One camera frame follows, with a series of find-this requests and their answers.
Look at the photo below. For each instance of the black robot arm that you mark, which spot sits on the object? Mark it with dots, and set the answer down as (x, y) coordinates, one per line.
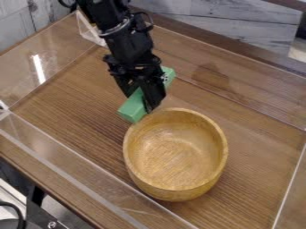
(118, 23)

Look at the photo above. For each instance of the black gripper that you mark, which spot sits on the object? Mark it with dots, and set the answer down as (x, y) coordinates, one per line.
(131, 58)

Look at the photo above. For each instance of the brown wooden bowl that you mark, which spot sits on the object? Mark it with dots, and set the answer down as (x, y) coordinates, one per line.
(175, 151)

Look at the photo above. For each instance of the clear acrylic corner bracket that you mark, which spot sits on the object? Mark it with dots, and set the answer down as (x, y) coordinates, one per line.
(88, 31)

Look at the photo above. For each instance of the green rectangular block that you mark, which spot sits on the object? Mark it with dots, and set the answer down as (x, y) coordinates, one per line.
(132, 110)

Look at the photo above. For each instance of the black table leg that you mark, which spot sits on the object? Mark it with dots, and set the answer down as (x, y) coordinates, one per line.
(36, 195)

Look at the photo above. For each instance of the black metal base plate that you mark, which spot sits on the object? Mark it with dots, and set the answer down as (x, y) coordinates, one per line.
(39, 219)

